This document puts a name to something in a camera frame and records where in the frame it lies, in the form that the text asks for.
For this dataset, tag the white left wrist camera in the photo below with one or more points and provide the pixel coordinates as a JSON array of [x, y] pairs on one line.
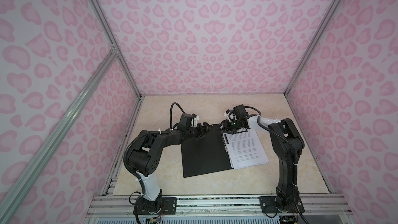
[[194, 120]]

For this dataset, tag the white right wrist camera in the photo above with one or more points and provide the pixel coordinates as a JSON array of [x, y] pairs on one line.
[[229, 114]]

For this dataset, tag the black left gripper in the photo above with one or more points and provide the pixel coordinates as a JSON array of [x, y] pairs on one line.
[[201, 132]]

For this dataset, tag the red black folder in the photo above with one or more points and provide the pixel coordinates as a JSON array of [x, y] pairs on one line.
[[206, 155]]

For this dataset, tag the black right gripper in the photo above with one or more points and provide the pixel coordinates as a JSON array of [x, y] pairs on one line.
[[226, 125]]

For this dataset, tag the aluminium frame diagonal bar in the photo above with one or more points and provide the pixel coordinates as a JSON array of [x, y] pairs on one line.
[[31, 173]]

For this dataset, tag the aluminium frame left post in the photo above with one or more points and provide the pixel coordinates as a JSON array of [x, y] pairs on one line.
[[95, 4]]

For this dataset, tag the aluminium frame post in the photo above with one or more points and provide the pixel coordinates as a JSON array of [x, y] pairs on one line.
[[324, 23], [95, 4]]

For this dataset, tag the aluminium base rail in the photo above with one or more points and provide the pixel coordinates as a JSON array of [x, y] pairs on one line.
[[223, 209]]

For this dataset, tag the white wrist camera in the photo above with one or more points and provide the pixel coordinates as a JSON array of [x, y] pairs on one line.
[[229, 114], [194, 120]]

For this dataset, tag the double column text sheet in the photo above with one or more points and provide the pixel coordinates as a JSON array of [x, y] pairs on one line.
[[245, 149]]

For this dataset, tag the aluminium frame right post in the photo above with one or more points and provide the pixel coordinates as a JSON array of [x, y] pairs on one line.
[[324, 23]]

